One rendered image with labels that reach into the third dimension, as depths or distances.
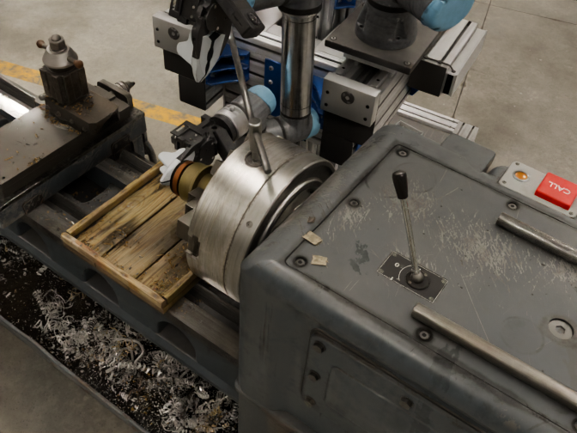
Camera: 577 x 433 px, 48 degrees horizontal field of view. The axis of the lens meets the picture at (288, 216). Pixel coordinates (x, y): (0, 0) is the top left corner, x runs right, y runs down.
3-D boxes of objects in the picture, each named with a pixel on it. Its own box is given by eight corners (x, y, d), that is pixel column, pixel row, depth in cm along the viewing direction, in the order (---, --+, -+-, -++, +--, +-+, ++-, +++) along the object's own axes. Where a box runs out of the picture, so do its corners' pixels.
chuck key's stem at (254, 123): (264, 173, 116) (263, 124, 107) (252, 175, 115) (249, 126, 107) (261, 165, 117) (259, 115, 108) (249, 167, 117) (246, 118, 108)
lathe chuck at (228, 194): (318, 228, 145) (327, 120, 121) (228, 328, 128) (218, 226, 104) (285, 210, 148) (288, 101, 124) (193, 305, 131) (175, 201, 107)
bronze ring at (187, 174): (228, 161, 129) (193, 146, 133) (198, 188, 124) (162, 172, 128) (233, 197, 136) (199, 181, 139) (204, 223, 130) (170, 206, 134)
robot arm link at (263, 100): (277, 118, 155) (280, 89, 149) (249, 142, 149) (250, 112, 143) (252, 106, 158) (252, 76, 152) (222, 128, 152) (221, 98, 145)
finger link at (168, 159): (143, 172, 133) (174, 149, 138) (165, 185, 131) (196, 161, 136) (142, 161, 131) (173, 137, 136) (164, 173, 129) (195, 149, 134)
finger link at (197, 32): (202, 54, 114) (212, 5, 110) (209, 57, 114) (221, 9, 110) (185, 57, 110) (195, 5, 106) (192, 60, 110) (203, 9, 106)
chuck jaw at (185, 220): (243, 210, 123) (202, 238, 114) (239, 230, 126) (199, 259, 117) (198, 184, 127) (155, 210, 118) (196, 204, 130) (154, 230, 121)
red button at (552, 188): (578, 194, 111) (582, 186, 110) (566, 214, 108) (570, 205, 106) (543, 179, 113) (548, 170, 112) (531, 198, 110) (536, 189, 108)
